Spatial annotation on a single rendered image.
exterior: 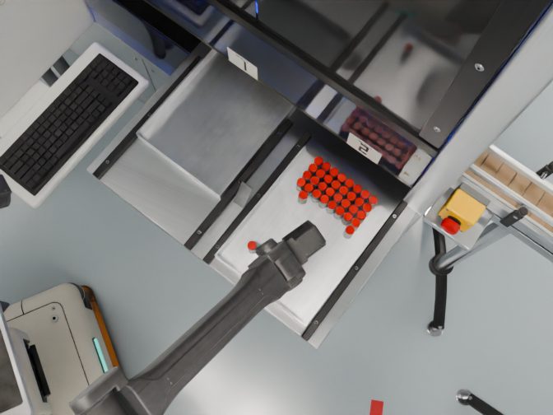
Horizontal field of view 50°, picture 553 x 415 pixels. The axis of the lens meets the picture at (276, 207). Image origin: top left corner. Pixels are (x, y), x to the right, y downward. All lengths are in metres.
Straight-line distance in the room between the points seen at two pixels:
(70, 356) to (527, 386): 1.61
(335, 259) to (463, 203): 0.31
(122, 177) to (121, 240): 0.91
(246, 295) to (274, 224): 0.53
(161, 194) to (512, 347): 1.49
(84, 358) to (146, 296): 0.39
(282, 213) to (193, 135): 0.30
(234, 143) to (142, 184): 0.24
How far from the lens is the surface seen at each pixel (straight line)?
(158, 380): 0.78
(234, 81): 1.54
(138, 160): 1.49
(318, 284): 1.38
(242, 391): 2.25
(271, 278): 0.93
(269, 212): 1.41
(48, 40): 1.67
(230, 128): 1.48
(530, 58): 0.83
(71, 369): 2.07
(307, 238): 1.03
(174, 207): 1.43
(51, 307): 2.10
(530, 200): 1.49
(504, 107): 0.93
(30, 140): 1.64
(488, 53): 0.87
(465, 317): 2.36
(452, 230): 1.32
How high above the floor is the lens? 2.24
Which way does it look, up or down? 75 degrees down
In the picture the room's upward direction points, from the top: 1 degrees clockwise
